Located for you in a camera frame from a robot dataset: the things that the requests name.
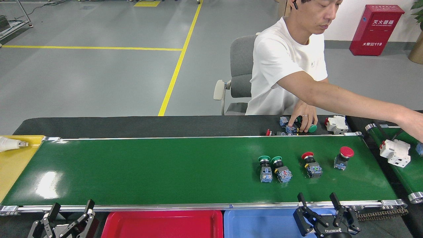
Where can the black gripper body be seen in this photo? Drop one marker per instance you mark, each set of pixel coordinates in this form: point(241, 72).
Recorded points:
point(332, 231)

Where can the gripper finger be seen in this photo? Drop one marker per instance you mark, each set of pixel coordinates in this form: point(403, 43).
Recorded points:
point(46, 224)
point(86, 221)
point(352, 218)
point(302, 219)

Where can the white circuit breaker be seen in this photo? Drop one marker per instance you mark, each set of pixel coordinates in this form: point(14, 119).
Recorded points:
point(396, 153)
point(338, 125)

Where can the person's right forearm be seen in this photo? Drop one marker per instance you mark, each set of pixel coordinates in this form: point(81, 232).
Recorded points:
point(363, 104)

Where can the blue plastic tray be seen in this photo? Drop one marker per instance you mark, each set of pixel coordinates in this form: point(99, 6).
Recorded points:
point(257, 224)

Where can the yellow plastic tray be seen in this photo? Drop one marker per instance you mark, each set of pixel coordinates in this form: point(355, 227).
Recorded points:
point(16, 165)

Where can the green side conveyor belt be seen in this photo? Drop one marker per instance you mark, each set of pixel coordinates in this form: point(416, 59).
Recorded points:
point(413, 178)

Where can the red plastic tray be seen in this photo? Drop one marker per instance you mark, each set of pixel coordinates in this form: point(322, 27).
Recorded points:
point(162, 226)

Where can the person's left hand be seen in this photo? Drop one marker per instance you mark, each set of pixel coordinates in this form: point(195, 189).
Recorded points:
point(304, 117)

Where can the person's right hand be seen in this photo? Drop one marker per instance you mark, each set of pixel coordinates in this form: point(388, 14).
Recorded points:
point(413, 125)

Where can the white light bulb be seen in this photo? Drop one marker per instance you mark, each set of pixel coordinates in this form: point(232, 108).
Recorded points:
point(10, 144)

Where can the person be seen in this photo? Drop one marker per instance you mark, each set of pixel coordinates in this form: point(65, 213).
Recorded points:
point(281, 66)

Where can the grey office chair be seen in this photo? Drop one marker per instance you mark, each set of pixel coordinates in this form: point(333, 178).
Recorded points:
point(241, 56)

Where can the tan plant pot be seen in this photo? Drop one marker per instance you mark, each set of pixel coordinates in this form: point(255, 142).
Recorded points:
point(417, 49)

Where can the red fire extinguisher box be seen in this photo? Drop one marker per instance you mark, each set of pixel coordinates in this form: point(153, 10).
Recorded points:
point(376, 29)

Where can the metal rack on wheels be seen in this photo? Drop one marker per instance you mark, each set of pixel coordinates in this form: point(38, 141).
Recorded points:
point(4, 23)

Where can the green potted plant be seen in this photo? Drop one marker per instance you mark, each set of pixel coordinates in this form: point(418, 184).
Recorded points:
point(419, 10)

